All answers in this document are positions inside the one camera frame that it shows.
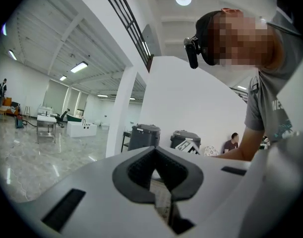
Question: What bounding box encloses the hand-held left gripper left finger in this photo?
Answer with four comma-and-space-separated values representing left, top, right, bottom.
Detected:
16, 146, 167, 238

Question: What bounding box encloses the black mezzanine railing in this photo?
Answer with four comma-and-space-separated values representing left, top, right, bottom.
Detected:
96, 0, 154, 73

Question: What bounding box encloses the floral round side table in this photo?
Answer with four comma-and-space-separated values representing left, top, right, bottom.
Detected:
203, 145, 220, 157

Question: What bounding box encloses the chest harness strap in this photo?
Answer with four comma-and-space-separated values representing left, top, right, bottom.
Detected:
249, 75, 260, 94

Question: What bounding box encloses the black lidded bin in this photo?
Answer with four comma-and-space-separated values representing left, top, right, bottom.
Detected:
170, 129, 202, 150

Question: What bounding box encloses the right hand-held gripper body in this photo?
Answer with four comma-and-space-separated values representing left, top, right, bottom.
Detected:
175, 137, 201, 156

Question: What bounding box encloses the person's right forearm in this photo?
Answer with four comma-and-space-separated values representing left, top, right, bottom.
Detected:
213, 127, 265, 161

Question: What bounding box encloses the black cap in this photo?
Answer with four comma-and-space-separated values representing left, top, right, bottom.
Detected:
195, 10, 223, 66

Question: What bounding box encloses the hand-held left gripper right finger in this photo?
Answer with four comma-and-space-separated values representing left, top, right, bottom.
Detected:
156, 146, 263, 238

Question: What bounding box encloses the orange sofa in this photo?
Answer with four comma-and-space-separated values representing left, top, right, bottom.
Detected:
2, 97, 20, 116

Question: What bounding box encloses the steel frame table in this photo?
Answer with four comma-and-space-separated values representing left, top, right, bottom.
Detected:
36, 115, 57, 143

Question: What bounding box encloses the white rectangular bathtub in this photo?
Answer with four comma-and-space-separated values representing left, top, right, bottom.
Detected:
66, 120, 98, 138

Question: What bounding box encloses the black head-mounted camera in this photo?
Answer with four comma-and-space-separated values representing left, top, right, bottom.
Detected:
183, 37, 201, 70

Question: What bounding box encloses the black office chair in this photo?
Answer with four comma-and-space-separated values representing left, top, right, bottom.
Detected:
54, 109, 70, 128

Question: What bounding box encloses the person's head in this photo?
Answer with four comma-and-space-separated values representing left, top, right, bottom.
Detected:
195, 8, 285, 70

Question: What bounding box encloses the grey printed t-shirt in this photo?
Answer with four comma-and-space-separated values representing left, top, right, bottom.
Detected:
244, 8, 303, 143

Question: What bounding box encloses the green bathtub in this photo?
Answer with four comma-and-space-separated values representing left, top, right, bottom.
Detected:
66, 113, 83, 122

